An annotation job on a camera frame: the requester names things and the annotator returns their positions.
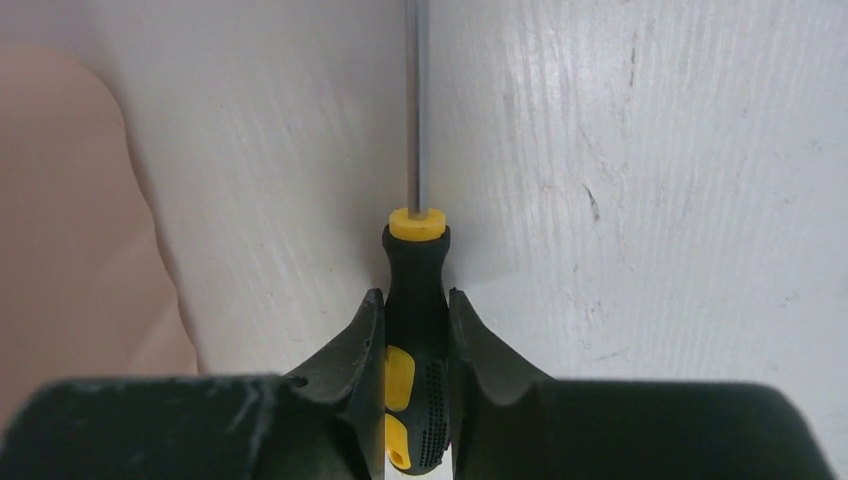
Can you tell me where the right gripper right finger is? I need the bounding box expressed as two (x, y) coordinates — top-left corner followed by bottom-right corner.
(448, 289), (833, 479)

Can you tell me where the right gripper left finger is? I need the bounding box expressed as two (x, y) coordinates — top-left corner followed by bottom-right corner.
(1, 289), (385, 479)

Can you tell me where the yellow black screwdriver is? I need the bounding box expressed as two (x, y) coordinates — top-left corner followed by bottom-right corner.
(382, 1), (450, 476)

